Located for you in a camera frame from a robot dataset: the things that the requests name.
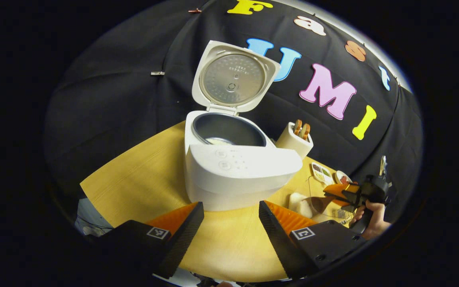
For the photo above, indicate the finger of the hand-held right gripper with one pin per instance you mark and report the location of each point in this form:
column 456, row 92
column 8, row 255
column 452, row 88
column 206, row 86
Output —
column 339, row 190

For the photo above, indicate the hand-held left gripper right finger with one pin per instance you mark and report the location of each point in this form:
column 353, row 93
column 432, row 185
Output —
column 281, row 243

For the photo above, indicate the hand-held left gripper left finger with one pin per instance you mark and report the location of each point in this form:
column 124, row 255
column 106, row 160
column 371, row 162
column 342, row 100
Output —
column 181, row 243

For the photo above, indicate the clear plastic rice box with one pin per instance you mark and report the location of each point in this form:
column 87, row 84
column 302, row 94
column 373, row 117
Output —
column 313, row 187

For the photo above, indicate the white rice cooker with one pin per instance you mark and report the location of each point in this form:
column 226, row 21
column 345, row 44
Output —
column 233, row 179

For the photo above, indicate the white rice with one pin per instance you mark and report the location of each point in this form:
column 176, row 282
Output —
column 218, row 140

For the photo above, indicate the red meat slice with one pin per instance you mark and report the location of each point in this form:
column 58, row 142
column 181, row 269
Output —
column 344, row 179

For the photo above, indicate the white round plate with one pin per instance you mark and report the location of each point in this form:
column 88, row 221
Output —
column 339, row 175

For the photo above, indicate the white divided bean dish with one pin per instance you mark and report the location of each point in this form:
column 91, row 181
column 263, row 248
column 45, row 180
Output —
column 321, row 173

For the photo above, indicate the toast bread slice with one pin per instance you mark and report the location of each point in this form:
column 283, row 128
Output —
column 305, row 131
column 297, row 126

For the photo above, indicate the white toaster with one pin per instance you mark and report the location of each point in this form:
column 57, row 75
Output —
column 291, row 141

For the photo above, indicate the black backdrop cloth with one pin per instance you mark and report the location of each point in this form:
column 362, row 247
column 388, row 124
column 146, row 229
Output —
column 114, row 99

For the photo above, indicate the silver cloth clip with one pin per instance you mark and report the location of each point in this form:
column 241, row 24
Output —
column 157, row 73

